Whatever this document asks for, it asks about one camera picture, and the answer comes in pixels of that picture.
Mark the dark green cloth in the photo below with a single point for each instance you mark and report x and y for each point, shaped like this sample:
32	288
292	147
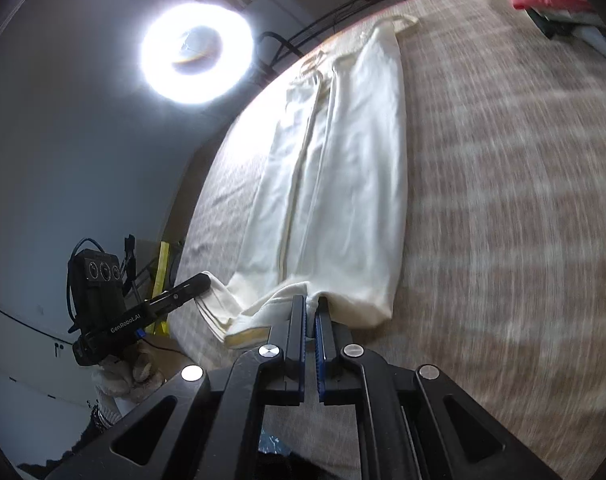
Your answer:
553	22

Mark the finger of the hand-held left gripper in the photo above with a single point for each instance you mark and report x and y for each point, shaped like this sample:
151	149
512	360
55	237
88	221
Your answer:
183	292

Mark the person's left hand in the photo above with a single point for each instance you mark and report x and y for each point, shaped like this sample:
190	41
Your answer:
133	370

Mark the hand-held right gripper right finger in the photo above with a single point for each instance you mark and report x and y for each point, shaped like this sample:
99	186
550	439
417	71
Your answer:
319	345

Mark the black metal bed frame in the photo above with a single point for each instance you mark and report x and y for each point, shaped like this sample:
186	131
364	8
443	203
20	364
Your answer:
343	7

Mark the white cloth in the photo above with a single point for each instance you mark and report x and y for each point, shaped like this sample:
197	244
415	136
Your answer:
598	40

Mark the yellow post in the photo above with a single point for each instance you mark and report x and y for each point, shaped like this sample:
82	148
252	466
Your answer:
161	280

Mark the beige woven bed cover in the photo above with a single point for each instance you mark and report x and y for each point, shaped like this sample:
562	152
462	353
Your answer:
493	220

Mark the person's left forearm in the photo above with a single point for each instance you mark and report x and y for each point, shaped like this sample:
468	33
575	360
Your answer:
103	412

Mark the white pants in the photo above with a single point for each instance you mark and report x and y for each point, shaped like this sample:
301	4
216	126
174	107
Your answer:
333	185

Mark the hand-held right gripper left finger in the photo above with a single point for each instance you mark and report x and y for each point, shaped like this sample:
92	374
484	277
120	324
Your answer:
300	340

